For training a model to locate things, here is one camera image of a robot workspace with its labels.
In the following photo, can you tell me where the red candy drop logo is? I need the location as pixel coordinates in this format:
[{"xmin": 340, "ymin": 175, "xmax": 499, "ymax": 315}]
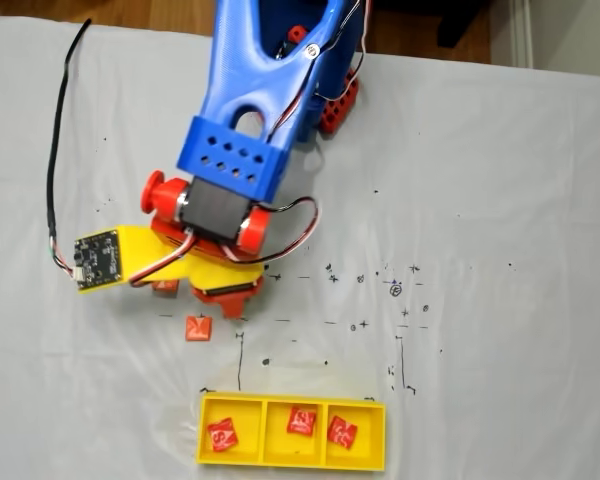
[{"xmin": 207, "ymin": 418, "xmax": 240, "ymax": 452}]

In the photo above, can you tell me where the camera board on yellow mount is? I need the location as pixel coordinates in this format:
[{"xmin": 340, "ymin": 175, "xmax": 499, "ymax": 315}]
[{"xmin": 72, "ymin": 224, "xmax": 191, "ymax": 297}]

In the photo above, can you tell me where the looped gripper servo wire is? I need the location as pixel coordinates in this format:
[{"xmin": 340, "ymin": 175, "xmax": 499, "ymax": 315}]
[{"xmin": 128, "ymin": 197, "xmax": 321, "ymax": 287}]

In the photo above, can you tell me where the black camera cable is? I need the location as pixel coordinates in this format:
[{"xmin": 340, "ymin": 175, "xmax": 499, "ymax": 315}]
[{"xmin": 46, "ymin": 18, "xmax": 94, "ymax": 281}]

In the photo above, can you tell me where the yellow three-compartment box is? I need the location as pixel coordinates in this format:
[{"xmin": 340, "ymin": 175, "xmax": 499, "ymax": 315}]
[{"xmin": 194, "ymin": 392, "xmax": 389, "ymax": 474}]

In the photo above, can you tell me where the servo wire along arm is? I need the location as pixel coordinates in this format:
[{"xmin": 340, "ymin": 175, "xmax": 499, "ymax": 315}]
[{"xmin": 267, "ymin": 0, "xmax": 374, "ymax": 144}]

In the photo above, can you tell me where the red candy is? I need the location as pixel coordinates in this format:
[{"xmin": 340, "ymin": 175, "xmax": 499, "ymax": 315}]
[{"xmin": 326, "ymin": 415, "xmax": 357, "ymax": 450}]

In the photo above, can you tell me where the white plastic table cover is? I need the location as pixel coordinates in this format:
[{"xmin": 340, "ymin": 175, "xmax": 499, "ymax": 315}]
[{"xmin": 0, "ymin": 13, "xmax": 600, "ymax": 480}]

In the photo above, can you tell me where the white baseboard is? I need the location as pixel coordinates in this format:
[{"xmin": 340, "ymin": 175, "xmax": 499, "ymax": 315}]
[{"xmin": 508, "ymin": 0, "xmax": 536, "ymax": 69}]

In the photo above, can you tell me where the red candy circle logo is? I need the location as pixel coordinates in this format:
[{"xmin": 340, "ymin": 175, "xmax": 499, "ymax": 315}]
[{"xmin": 285, "ymin": 405, "xmax": 317, "ymax": 435}]

